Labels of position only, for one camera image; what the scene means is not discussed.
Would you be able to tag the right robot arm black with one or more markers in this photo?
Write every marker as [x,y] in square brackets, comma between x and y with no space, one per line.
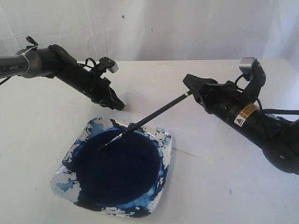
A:
[277,137]

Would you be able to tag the white paper sheet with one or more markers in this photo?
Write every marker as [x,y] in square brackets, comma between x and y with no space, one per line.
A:
[192,129]

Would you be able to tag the black paintbrush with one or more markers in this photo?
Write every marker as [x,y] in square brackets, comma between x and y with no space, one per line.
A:
[133,127]

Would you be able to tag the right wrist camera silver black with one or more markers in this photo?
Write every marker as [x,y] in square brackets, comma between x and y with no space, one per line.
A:
[254,74]

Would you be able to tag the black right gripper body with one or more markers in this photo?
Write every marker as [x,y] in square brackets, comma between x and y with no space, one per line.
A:
[222,100]

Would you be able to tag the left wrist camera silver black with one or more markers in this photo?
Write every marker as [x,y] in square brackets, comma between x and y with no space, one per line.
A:
[109,64]

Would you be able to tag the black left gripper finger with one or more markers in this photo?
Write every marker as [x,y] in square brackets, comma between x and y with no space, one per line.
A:
[110,104]
[113,97]

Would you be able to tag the square plate with blue paint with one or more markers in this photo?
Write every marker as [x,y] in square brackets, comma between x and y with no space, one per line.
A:
[125,179]

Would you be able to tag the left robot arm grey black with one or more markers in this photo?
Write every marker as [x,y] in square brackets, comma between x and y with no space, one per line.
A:
[55,61]

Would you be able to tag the white backdrop curtain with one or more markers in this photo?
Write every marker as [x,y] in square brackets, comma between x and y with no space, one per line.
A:
[154,29]

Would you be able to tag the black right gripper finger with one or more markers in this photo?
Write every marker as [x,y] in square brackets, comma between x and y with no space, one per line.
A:
[195,84]
[199,99]

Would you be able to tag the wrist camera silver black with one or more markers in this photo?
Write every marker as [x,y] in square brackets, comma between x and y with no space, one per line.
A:
[109,64]
[254,74]

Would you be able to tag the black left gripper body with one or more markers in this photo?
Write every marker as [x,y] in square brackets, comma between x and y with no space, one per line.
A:
[95,88]

